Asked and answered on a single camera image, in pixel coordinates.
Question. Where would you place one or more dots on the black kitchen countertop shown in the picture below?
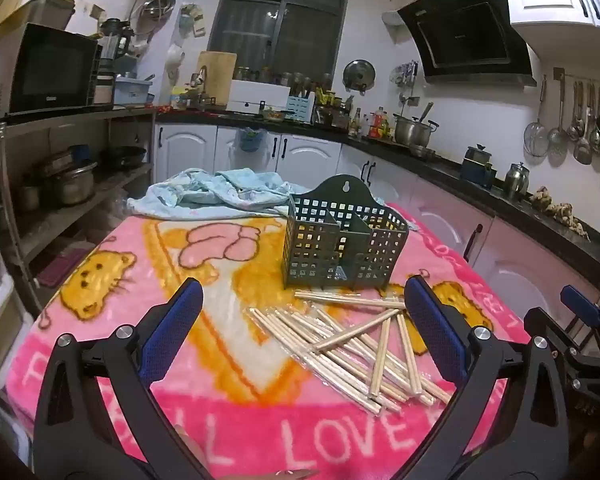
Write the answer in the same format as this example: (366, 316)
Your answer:
(450, 165)

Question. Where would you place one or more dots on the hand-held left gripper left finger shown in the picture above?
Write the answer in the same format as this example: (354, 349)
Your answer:
(172, 330)

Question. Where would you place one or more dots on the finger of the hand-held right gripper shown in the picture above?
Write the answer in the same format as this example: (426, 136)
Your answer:
(545, 324)
(580, 306)

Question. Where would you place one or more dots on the steel canister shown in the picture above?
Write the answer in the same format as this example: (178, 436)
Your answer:
(516, 182)

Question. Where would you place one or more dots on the pink printed blanket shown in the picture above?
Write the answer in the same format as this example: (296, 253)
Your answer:
(220, 410)

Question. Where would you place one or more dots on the person's left hand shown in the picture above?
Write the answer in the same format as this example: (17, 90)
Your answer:
(296, 474)

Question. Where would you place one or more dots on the hanging steel pot lid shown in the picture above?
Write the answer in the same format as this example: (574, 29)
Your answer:
(358, 75)

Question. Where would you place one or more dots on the black range hood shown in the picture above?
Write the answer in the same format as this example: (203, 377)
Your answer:
(465, 35)

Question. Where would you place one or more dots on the hanging steel bowl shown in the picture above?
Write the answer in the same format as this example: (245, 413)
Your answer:
(159, 5)

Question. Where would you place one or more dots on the row of hanging kitchen utensils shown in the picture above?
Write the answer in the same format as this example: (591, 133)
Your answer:
(582, 130)

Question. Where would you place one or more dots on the yellow container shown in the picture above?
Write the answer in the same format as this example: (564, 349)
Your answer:
(179, 99)

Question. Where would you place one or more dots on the white countertop box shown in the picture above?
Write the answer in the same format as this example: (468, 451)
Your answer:
(257, 95)

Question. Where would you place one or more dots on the wooden cutting board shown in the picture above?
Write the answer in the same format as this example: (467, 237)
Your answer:
(216, 77)

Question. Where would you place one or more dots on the pile of garlic bulbs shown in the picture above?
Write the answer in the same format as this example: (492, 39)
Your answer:
(560, 210)

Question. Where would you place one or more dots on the light blue plastic basket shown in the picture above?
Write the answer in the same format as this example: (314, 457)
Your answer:
(132, 91)

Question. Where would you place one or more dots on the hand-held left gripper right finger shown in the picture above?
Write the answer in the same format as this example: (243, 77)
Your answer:
(435, 330)

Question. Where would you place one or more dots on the steel pot with lid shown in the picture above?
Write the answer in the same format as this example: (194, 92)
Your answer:
(77, 185)

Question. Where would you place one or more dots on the purple flat box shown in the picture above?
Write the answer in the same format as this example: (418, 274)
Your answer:
(60, 269)

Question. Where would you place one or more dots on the blue hanging bag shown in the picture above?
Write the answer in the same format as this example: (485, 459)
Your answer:
(252, 141)

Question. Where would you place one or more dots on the small steel bowl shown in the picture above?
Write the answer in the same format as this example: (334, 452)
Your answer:
(422, 151)

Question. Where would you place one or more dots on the open storage shelf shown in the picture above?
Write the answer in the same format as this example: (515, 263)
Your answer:
(55, 222)

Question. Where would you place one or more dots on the dark green plastic utensil holder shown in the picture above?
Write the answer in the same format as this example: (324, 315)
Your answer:
(320, 255)

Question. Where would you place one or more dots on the dark framed window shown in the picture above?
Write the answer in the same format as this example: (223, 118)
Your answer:
(280, 20)

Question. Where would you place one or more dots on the light blue knife holder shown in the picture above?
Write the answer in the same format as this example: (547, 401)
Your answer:
(300, 110)

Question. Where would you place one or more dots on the silver exhaust duct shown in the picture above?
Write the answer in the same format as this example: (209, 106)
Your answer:
(392, 17)

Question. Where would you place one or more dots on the black microwave oven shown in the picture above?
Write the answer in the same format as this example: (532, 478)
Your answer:
(50, 67)

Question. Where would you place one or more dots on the metal sink faucet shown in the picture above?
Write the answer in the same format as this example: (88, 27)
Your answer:
(200, 85)

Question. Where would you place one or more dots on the black wok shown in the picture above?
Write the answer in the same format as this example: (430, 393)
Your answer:
(125, 157)

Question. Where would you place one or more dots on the blue pot with lid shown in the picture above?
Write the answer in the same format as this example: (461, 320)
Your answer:
(479, 167)

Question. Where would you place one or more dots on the wall rack of small tools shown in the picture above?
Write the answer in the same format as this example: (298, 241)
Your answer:
(405, 74)

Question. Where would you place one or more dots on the group of condiment bottles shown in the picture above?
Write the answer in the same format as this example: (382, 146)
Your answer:
(375, 125)

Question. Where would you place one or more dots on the white kitchen cabinets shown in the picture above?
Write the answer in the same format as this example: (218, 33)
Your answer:
(195, 147)

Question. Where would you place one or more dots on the steel stockpot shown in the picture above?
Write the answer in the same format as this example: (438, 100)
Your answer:
(412, 131)

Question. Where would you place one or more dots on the pile of wooden chopsticks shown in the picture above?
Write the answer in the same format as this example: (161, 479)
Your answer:
(330, 355)

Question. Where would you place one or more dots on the light blue printed cloth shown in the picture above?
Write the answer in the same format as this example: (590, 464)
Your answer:
(205, 192)

